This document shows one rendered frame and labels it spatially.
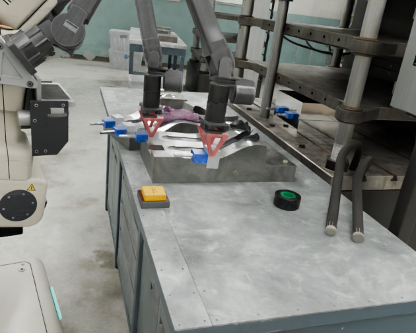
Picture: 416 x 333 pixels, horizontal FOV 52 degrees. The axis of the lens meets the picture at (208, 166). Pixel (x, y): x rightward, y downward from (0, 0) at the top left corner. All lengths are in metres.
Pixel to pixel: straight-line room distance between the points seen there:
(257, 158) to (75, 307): 1.13
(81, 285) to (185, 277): 1.32
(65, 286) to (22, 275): 0.42
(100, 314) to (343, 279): 1.27
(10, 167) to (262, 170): 0.78
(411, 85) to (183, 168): 0.84
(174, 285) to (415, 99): 1.07
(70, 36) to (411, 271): 0.99
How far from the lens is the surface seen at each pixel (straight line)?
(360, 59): 1.66
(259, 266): 1.01
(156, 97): 1.43
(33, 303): 1.70
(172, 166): 1.33
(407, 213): 1.72
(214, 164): 1.22
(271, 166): 1.45
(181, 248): 1.03
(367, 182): 1.80
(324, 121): 2.16
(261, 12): 5.68
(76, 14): 1.09
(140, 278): 1.55
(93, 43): 8.58
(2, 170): 1.32
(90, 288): 2.20
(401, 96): 1.67
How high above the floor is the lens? 1.35
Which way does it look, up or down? 21 degrees down
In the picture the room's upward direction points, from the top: 7 degrees clockwise
